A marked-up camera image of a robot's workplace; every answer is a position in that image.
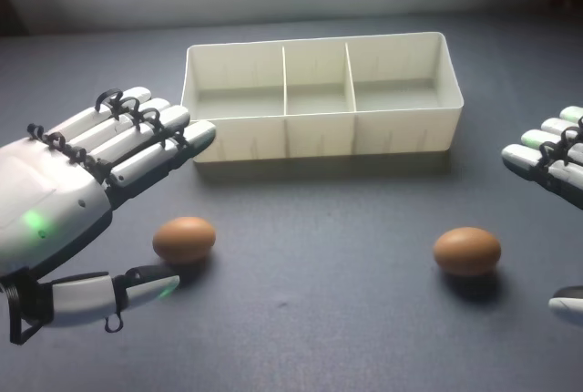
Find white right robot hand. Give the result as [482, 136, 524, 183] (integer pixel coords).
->
[500, 104, 583, 325]

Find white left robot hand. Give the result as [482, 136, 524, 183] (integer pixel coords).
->
[0, 86, 218, 346]

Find brown egg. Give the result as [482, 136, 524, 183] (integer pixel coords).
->
[152, 216, 217, 265]
[433, 226, 502, 276]

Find white three-compartment tray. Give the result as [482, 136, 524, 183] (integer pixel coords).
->
[179, 32, 465, 164]

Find grey table cloth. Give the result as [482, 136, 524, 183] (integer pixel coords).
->
[0, 13, 583, 392]

